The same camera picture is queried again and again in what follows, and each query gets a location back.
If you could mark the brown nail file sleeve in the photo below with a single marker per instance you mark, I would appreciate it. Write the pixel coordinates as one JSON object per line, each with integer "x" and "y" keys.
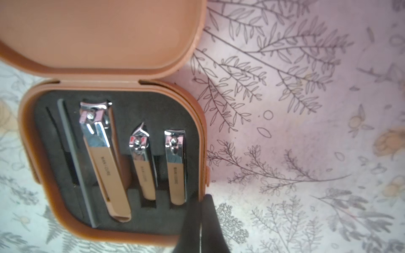
{"x": 111, "y": 169}

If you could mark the dark brown nail clipper case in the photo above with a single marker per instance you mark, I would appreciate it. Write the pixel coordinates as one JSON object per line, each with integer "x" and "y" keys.
{"x": 98, "y": 51}

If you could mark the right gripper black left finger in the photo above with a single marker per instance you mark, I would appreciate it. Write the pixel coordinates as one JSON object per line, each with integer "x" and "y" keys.
{"x": 189, "y": 239}

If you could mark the small metal tool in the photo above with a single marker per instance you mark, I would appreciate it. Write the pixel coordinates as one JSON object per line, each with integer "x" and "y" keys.
{"x": 176, "y": 158}

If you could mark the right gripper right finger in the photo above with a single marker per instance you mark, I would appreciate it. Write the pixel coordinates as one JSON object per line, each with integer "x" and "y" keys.
{"x": 212, "y": 238}

